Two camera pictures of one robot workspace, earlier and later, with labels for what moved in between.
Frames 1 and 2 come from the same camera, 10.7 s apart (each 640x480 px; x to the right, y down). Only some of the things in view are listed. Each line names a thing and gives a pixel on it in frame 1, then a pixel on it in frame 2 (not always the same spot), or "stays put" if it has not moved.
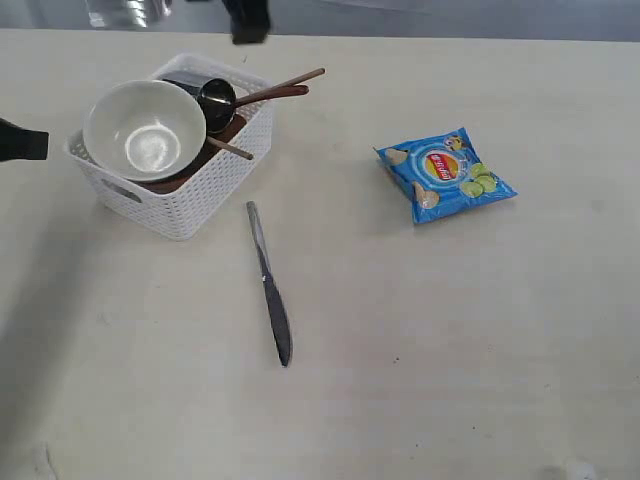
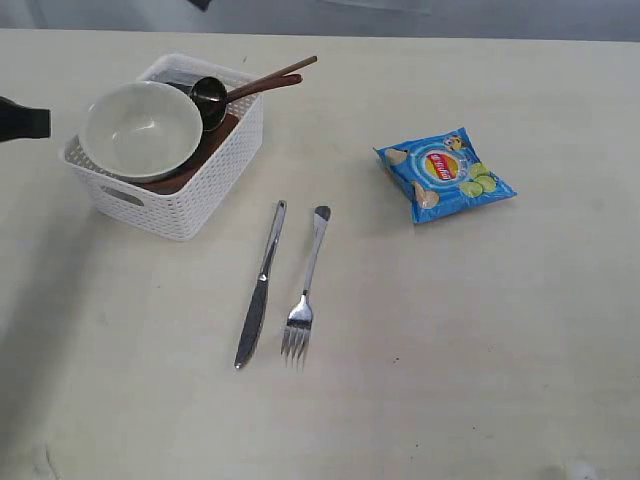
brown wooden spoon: (300, 89) -> (276, 82)
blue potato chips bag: (442, 174) stays put
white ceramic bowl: (144, 130) stays put
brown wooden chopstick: (297, 81) -> (272, 76)
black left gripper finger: (17, 143) -> (17, 121)
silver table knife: (272, 302) -> (254, 314)
